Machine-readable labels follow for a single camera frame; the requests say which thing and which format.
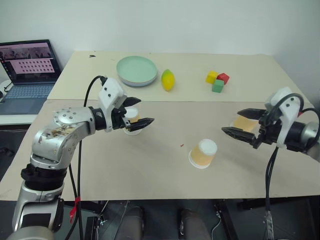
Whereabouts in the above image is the red wooden cube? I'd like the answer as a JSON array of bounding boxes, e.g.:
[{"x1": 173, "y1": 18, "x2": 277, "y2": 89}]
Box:
[{"x1": 216, "y1": 72, "x2": 231, "y2": 86}]

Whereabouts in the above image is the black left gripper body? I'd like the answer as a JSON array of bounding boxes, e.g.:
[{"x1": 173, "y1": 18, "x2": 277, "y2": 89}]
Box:
[{"x1": 111, "y1": 96, "x2": 131, "y2": 131}]

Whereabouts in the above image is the yellow green toy lemon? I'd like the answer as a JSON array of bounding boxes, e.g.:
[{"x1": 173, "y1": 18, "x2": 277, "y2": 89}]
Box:
[{"x1": 160, "y1": 68, "x2": 177, "y2": 92}]

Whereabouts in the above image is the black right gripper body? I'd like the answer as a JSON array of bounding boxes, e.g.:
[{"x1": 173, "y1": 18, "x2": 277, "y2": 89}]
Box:
[{"x1": 251, "y1": 109, "x2": 284, "y2": 151}]

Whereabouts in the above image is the dark rounded shape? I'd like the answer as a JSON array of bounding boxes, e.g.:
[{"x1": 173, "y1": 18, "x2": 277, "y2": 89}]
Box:
[{"x1": 177, "y1": 208, "x2": 211, "y2": 240}]

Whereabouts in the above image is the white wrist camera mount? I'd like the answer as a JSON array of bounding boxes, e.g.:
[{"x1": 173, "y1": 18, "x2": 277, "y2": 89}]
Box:
[
  {"x1": 264, "y1": 86, "x2": 305, "y2": 149},
  {"x1": 97, "y1": 77, "x2": 128, "y2": 133}
]

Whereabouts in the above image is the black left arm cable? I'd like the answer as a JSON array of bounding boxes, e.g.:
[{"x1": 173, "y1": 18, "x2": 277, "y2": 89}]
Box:
[{"x1": 65, "y1": 75, "x2": 108, "y2": 240}]

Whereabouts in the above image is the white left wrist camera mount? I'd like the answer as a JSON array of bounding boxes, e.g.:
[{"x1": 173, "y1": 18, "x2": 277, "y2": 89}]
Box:
[{"x1": 97, "y1": 77, "x2": 128, "y2": 133}]

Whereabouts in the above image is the orange paper cup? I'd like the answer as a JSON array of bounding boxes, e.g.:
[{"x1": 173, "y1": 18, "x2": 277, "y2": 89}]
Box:
[
  {"x1": 187, "y1": 138, "x2": 219, "y2": 171},
  {"x1": 123, "y1": 105, "x2": 145, "y2": 137},
  {"x1": 230, "y1": 115, "x2": 259, "y2": 134}
]

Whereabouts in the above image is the red tape on cable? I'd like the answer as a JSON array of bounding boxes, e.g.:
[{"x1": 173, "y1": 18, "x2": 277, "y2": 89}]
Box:
[{"x1": 69, "y1": 196, "x2": 82, "y2": 224}]

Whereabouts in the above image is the thin black laptop cable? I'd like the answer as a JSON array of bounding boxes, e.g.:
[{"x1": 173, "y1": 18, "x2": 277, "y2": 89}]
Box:
[{"x1": 1, "y1": 57, "x2": 14, "y2": 91}]

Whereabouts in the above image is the green wooden cube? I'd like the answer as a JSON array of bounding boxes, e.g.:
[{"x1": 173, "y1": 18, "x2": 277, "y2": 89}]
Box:
[{"x1": 211, "y1": 79, "x2": 225, "y2": 94}]

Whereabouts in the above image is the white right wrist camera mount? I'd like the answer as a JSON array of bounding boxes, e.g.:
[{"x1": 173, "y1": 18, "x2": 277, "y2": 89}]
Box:
[{"x1": 264, "y1": 86, "x2": 305, "y2": 149}]

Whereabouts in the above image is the blue open laptop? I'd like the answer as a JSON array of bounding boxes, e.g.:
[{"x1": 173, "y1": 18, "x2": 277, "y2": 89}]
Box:
[{"x1": 0, "y1": 38, "x2": 64, "y2": 116}]

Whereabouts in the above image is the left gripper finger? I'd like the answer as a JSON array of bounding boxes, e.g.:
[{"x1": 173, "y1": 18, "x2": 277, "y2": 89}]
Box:
[
  {"x1": 123, "y1": 96, "x2": 143, "y2": 107},
  {"x1": 125, "y1": 117, "x2": 156, "y2": 133}
]

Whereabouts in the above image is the black table frame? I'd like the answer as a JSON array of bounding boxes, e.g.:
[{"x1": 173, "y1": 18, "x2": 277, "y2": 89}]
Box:
[{"x1": 213, "y1": 198, "x2": 320, "y2": 240}]

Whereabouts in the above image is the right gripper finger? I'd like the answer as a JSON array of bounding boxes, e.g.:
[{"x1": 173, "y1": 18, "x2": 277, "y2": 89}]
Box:
[
  {"x1": 221, "y1": 126, "x2": 258, "y2": 145},
  {"x1": 236, "y1": 107, "x2": 267, "y2": 121}
]

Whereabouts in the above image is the mint green plate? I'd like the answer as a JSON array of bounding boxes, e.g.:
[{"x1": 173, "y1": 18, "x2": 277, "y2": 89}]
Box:
[{"x1": 115, "y1": 55, "x2": 159, "y2": 85}]

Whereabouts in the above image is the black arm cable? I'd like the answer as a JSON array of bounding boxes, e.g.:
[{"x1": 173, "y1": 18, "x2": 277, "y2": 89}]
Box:
[
  {"x1": 65, "y1": 75, "x2": 108, "y2": 240},
  {"x1": 263, "y1": 92, "x2": 320, "y2": 240}
]

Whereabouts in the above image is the pale blue plate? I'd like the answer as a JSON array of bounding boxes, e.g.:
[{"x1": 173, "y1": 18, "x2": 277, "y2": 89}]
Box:
[{"x1": 118, "y1": 72, "x2": 159, "y2": 89}]

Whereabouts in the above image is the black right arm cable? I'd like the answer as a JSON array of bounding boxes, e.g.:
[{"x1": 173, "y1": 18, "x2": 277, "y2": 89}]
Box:
[{"x1": 263, "y1": 92, "x2": 320, "y2": 240}]

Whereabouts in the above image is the white side table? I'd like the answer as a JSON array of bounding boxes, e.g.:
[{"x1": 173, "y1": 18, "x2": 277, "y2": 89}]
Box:
[{"x1": 0, "y1": 113, "x2": 39, "y2": 126}]

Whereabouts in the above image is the yellow wooden cube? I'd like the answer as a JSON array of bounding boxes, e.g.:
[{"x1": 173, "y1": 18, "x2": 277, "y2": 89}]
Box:
[{"x1": 205, "y1": 70, "x2": 219, "y2": 85}]

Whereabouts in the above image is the white device beside laptop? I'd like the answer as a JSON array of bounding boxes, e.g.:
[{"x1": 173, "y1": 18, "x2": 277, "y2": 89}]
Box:
[{"x1": 0, "y1": 79, "x2": 13, "y2": 99}]

